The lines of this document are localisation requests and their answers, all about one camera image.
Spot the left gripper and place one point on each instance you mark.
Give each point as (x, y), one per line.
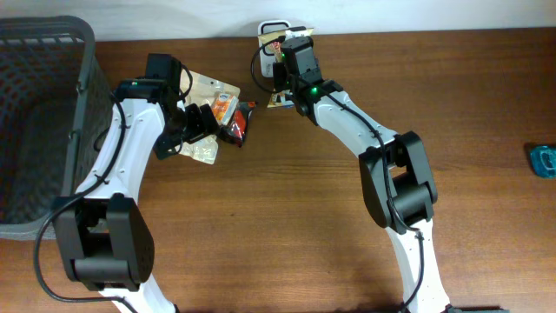
(200, 127)

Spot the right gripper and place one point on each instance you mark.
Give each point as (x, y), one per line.
(282, 82)

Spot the yellow snack bag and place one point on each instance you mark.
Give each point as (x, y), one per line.
(273, 40)

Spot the small orange packet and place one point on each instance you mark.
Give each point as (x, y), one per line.
(224, 107)

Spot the beige kraft pouch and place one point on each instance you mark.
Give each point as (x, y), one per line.
(207, 103)

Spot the dark red black packet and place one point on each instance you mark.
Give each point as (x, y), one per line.
(237, 129)

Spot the teal mouthwash bottle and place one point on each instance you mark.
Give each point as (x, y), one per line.
(543, 161)

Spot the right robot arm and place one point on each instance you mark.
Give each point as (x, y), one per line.
(397, 183)

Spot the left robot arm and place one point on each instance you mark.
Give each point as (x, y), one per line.
(102, 238)

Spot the white barcode scanner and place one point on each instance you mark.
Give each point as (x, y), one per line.
(267, 57)

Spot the grey plastic mesh basket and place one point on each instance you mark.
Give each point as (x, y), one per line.
(54, 104)

